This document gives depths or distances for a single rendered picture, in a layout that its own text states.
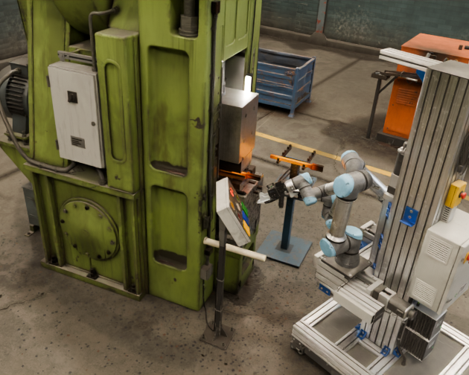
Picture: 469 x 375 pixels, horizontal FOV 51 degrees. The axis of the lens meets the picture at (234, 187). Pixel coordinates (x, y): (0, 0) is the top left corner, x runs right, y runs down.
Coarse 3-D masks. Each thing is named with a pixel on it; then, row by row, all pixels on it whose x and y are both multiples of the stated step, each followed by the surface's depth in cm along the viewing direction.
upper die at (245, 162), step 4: (248, 156) 342; (220, 160) 336; (244, 160) 336; (248, 160) 344; (220, 164) 338; (224, 164) 337; (228, 164) 336; (232, 164) 334; (236, 164) 333; (240, 164) 332; (244, 164) 338; (248, 164) 346; (220, 168) 339; (224, 168) 338; (228, 168) 337; (232, 168) 336; (236, 168) 334; (240, 168) 333; (244, 168) 340; (236, 172) 336; (240, 172) 334
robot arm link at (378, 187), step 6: (348, 150) 318; (342, 156) 317; (348, 156) 312; (354, 156) 311; (342, 162) 315; (366, 168) 319; (372, 174) 321; (378, 180) 323; (372, 186) 322; (378, 186) 323; (384, 186) 325; (378, 192) 325; (384, 192) 325; (378, 198) 329
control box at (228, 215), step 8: (216, 184) 302; (224, 184) 297; (224, 192) 289; (232, 192) 297; (224, 200) 282; (232, 200) 288; (240, 200) 310; (224, 208) 275; (232, 208) 280; (240, 208) 300; (224, 216) 277; (232, 216) 277; (240, 216) 291; (224, 224) 280; (232, 224) 280; (240, 224) 282; (232, 232) 283; (240, 232) 283; (240, 240) 286; (248, 240) 287
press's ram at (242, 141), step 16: (224, 96) 322; (240, 96) 323; (256, 96) 326; (224, 112) 312; (240, 112) 308; (256, 112) 335; (224, 128) 318; (240, 128) 313; (224, 144) 323; (240, 144) 320; (224, 160) 329; (240, 160) 328
